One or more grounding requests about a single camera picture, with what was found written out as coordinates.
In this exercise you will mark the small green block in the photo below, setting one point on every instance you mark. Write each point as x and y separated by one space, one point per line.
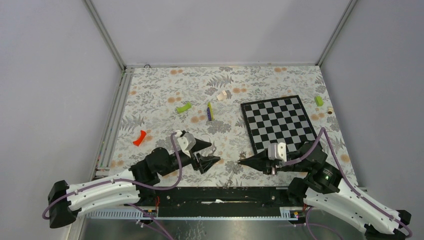
318 101

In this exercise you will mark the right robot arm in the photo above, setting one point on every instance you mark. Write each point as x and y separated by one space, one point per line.
326 188

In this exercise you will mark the green curved block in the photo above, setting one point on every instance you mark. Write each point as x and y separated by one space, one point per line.
183 108

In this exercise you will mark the black white chessboard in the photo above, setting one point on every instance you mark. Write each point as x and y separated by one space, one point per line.
277 120

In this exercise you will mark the large silver keyring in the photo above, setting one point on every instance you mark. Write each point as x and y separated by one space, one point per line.
234 168

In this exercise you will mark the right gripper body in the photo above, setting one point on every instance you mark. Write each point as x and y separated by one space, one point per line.
296 167

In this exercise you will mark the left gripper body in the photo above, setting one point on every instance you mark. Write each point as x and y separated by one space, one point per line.
186 159

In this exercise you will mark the floral table mat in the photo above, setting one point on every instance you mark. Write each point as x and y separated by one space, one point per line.
155 93

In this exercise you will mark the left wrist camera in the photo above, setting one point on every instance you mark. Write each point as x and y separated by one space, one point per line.
186 141

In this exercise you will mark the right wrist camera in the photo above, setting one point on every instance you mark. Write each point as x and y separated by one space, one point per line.
277 151

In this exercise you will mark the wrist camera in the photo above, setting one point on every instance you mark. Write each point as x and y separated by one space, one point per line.
277 151
186 141

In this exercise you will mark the cream toy block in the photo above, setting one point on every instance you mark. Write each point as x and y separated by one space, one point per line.
222 96

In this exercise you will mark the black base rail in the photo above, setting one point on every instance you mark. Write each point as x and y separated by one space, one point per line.
216 202

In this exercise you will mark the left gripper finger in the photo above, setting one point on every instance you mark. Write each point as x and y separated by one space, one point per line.
200 145
206 162

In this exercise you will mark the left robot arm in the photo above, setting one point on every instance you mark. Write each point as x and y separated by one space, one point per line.
67 202

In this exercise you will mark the red curved block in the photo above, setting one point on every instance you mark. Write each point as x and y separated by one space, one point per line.
140 138

